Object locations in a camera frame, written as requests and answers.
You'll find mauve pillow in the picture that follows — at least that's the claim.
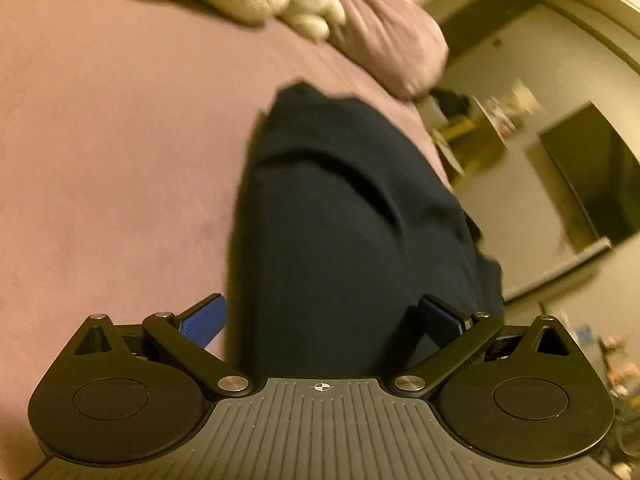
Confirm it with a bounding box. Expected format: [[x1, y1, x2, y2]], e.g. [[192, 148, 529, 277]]
[[325, 0, 450, 101]]

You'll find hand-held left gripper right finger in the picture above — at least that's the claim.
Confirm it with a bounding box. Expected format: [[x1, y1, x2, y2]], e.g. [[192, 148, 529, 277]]
[[390, 294, 577, 397]]

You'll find wooden side table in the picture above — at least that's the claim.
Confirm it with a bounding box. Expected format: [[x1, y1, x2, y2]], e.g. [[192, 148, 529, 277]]
[[431, 110, 516, 183]]

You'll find black television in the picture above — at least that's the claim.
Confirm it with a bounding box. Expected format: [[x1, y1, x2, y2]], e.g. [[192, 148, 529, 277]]
[[539, 102, 639, 247]]

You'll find dark navy garment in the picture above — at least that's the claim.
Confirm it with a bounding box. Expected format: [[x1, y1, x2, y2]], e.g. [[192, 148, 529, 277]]
[[227, 80, 505, 380]]

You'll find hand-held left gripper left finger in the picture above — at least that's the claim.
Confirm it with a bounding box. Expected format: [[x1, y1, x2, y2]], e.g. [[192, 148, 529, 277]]
[[72, 294, 253, 397]]

